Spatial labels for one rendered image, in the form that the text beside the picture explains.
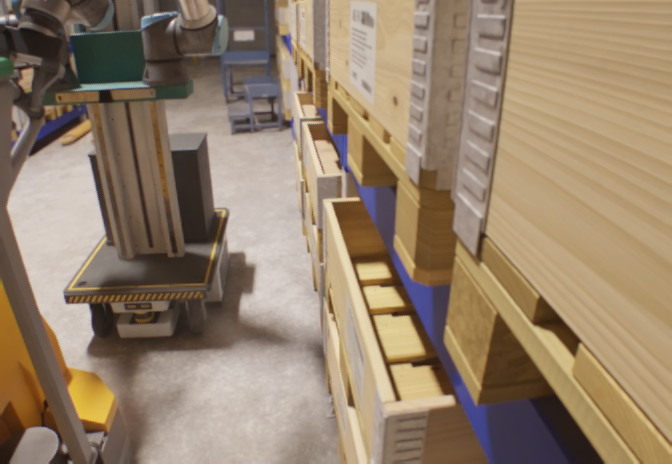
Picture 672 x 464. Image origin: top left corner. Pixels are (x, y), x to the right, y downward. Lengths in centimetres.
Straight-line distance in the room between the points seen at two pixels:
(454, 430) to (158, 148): 184
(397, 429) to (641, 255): 56
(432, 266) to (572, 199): 30
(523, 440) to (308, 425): 153
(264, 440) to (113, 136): 150
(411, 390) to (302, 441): 95
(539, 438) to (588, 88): 30
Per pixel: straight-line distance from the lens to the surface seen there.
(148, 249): 254
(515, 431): 48
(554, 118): 28
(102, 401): 174
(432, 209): 51
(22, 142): 114
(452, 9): 47
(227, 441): 193
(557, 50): 28
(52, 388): 128
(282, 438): 191
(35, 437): 155
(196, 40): 190
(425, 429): 75
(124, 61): 218
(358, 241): 142
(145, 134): 231
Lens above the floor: 148
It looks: 24 degrees down
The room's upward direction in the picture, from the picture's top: straight up
